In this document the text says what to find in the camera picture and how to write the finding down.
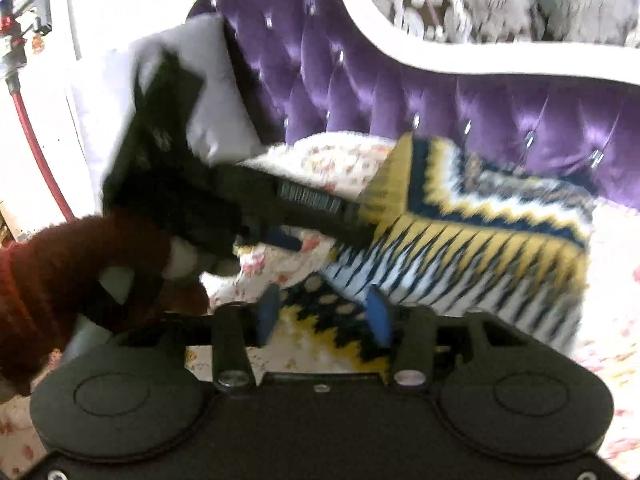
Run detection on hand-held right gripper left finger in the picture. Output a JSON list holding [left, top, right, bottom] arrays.
[[118, 285, 282, 392]]

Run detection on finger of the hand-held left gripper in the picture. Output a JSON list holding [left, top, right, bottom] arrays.
[[220, 164, 382, 252], [234, 225, 307, 255]]

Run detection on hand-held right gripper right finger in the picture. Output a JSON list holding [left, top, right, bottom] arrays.
[[365, 285, 522, 390]]

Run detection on yellow navy patterned knit sweater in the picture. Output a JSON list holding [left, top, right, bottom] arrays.
[[278, 132, 597, 367]]

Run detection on floral blanket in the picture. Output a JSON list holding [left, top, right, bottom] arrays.
[[0, 132, 640, 480]]

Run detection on grey cushion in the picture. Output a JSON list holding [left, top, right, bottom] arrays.
[[69, 14, 268, 167]]

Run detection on purple tufted sofa backrest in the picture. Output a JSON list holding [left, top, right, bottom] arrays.
[[185, 0, 640, 213]]

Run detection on cluttered shelf items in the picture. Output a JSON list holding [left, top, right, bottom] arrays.
[[0, 0, 57, 63]]

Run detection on grey damask curtain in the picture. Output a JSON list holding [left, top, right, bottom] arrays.
[[347, 0, 640, 63]]

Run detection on red hose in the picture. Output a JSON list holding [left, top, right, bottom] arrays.
[[7, 72, 78, 223]]

